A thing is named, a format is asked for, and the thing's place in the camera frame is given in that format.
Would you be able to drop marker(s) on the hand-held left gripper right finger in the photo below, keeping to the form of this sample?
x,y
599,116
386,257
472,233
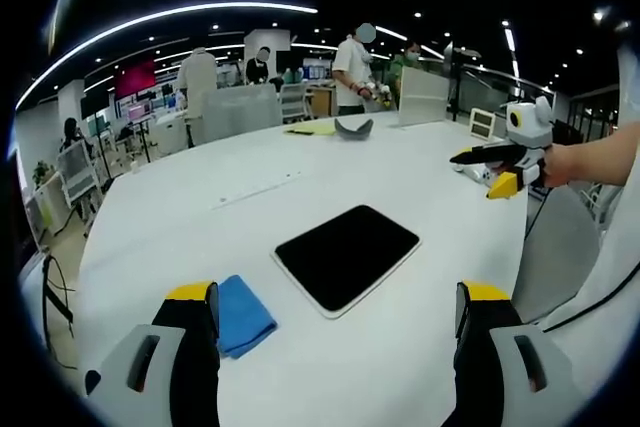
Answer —
x,y
480,347

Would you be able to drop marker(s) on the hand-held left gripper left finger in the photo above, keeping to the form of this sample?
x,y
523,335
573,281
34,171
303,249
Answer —
x,y
195,347

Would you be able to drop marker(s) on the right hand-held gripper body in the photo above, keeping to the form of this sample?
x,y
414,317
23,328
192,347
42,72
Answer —
x,y
529,124

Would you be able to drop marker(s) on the blue cleaning cloth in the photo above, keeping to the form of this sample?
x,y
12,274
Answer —
x,y
244,319

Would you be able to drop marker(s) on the black tablet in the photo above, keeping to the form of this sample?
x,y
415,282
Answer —
x,y
347,256

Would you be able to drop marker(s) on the yellow cloth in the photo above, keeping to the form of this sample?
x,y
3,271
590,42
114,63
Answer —
x,y
310,128

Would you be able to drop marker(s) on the person's right hand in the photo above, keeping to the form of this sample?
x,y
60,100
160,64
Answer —
x,y
557,167

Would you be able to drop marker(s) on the white game controller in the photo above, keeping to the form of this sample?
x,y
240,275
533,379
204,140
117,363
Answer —
x,y
475,173

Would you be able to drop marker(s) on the small white desk clock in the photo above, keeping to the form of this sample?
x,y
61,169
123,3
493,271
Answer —
x,y
482,123

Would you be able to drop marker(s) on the white standing panel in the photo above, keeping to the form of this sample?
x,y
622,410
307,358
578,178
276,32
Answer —
x,y
422,97

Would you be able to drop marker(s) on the person's white clothing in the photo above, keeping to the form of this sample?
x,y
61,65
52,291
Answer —
x,y
607,307

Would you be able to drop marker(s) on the grey curved headband object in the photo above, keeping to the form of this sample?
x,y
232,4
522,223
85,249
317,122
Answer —
x,y
354,131

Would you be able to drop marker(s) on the white mesh office chair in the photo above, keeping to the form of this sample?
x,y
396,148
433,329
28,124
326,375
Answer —
x,y
77,172

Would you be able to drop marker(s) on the green potted plant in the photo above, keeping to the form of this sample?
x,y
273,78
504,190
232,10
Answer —
x,y
42,171

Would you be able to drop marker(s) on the grey partition screen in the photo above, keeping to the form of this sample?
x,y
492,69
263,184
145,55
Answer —
x,y
240,114

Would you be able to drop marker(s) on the red display screen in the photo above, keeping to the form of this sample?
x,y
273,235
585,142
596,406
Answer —
x,y
135,78

